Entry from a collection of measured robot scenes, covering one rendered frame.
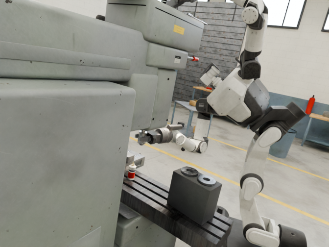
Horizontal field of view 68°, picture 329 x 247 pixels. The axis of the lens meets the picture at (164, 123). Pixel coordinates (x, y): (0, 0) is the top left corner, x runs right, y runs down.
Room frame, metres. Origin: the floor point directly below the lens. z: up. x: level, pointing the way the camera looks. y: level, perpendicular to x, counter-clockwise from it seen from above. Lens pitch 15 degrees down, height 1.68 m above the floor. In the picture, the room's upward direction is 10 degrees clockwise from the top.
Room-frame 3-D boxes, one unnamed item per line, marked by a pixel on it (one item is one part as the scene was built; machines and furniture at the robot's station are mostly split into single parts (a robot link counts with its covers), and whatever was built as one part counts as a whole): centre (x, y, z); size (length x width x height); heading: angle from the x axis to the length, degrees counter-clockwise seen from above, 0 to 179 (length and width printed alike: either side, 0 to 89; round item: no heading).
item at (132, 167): (1.30, 0.14, 1.01); 0.04 x 0.04 x 0.11
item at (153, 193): (1.31, 0.15, 0.92); 1.24 x 0.23 x 0.08; 58
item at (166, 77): (1.28, 0.11, 1.47); 0.21 x 0.19 x 0.32; 58
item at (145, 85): (1.12, 0.21, 1.47); 0.24 x 0.19 x 0.26; 58
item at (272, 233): (1.44, -0.77, 0.68); 0.21 x 0.20 x 0.13; 77
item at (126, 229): (1.28, 0.11, 0.82); 0.50 x 0.35 x 0.12; 148
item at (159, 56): (1.24, 0.13, 1.68); 0.34 x 0.24 x 0.10; 148
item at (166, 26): (1.27, 0.11, 1.81); 0.47 x 0.26 x 0.16; 148
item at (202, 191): (1.10, -0.21, 1.06); 0.22 x 0.12 x 0.20; 52
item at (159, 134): (1.34, 0.04, 1.23); 0.13 x 0.12 x 0.10; 39
